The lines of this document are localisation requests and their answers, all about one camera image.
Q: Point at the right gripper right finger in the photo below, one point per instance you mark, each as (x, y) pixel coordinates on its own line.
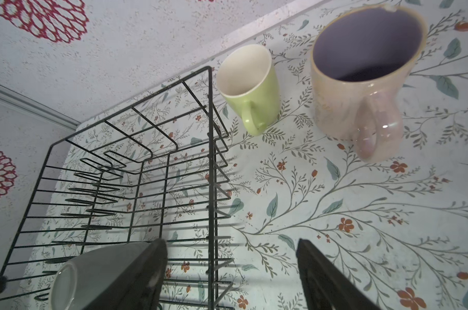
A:
(324, 286)

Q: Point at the green ceramic mug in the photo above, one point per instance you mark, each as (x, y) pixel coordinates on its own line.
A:
(248, 82)

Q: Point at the pink iridescent mug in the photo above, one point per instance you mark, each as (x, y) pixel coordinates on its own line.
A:
(359, 62)

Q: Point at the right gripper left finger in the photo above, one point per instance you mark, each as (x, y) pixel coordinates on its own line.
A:
(140, 284)

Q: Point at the black wire dish rack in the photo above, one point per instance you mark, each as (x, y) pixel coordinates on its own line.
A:
(153, 169)

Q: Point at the grey ceramic mug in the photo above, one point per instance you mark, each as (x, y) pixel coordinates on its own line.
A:
(84, 277)

